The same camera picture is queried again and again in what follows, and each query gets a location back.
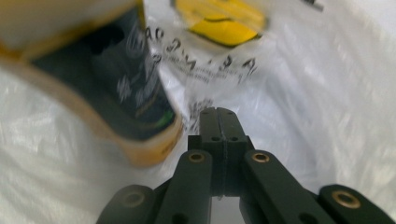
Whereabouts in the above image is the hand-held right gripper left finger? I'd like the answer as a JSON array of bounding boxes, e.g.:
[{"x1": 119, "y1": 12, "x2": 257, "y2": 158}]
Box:
[{"x1": 187, "y1": 106, "x2": 226, "y2": 198}]

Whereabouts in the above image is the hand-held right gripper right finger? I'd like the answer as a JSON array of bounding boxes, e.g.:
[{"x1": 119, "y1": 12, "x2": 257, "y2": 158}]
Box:
[{"x1": 216, "y1": 106, "x2": 256, "y2": 198}]

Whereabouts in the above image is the white printed plastic bag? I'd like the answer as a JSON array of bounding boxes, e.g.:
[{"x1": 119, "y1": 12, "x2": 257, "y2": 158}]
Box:
[{"x1": 0, "y1": 0, "x2": 396, "y2": 224}]

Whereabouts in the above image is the black and yellow packet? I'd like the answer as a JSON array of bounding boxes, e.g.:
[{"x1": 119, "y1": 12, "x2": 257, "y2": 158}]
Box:
[{"x1": 0, "y1": 0, "x2": 185, "y2": 168}]

